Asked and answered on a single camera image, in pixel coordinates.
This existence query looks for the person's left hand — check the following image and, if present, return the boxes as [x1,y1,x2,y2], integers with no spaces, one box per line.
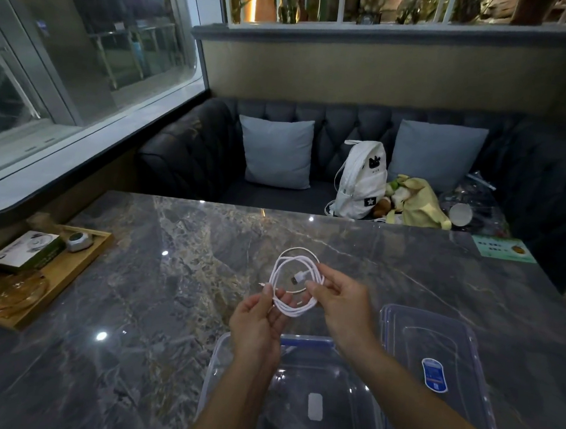
[226,281,298,368]

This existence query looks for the person's right hand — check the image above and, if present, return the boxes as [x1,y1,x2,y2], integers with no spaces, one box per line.
[300,263,384,359]

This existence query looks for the white charging cable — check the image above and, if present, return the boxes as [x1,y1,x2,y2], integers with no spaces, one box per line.
[257,245,328,320]

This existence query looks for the person's left forearm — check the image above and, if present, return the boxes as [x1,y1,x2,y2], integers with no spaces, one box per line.
[184,347,281,429]

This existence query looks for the person's right forearm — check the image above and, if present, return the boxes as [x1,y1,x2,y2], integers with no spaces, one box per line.
[341,340,525,429]

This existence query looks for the clear plastic storage container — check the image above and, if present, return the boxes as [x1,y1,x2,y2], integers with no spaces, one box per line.
[194,328,393,429]

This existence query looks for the brown plush toy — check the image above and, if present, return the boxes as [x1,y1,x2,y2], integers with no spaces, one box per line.
[372,195,394,219]

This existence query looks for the white backpack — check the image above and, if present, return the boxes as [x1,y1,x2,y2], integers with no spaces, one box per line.
[324,138,390,222]

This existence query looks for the dark tufted sofa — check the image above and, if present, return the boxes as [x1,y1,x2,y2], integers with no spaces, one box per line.
[130,88,566,293]

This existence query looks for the yellow-green cloth bag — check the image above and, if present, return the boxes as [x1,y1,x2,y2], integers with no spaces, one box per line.
[384,174,455,230]

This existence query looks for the grey cushion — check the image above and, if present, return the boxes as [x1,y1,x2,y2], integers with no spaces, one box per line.
[386,118,490,198]
[234,114,316,191]

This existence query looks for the clear plastic container lid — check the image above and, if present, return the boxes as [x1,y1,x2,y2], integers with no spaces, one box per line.
[372,303,509,429]

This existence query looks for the clear plastic bag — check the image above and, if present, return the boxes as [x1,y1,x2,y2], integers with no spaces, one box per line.
[436,170,514,238]

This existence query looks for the green table card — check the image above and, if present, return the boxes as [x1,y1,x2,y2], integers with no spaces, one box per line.
[470,235,538,264]

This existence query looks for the small white round device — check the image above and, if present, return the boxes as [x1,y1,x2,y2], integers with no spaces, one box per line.
[65,231,94,254]

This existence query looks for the wooden tray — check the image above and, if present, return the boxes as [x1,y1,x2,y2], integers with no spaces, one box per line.
[0,220,114,337]

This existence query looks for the white and green box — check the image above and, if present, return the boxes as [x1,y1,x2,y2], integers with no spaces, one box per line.
[0,228,67,275]

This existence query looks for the amber glass dish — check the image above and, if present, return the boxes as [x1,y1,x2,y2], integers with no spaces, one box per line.
[0,269,50,321]

